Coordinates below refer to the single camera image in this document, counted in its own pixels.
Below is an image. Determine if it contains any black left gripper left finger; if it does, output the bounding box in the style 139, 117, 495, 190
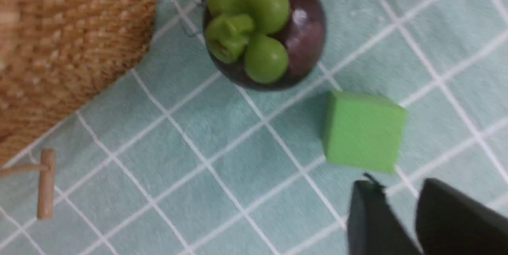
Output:
347, 174, 421, 255

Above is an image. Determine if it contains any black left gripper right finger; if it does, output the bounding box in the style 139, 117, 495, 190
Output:
415, 178, 508, 255

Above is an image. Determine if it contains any purple mangosteen green cap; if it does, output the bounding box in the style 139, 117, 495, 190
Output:
202, 0, 327, 92

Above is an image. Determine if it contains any green foam cube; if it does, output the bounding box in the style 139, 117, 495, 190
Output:
322, 90, 408, 174

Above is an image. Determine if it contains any teal checkered tablecloth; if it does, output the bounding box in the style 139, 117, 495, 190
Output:
1, 0, 508, 255

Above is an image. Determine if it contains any wooden basket toggle clasp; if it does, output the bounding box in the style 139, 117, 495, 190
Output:
0, 149, 56, 221

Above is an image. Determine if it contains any woven wicker basket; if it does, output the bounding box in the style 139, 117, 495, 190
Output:
0, 0, 157, 164

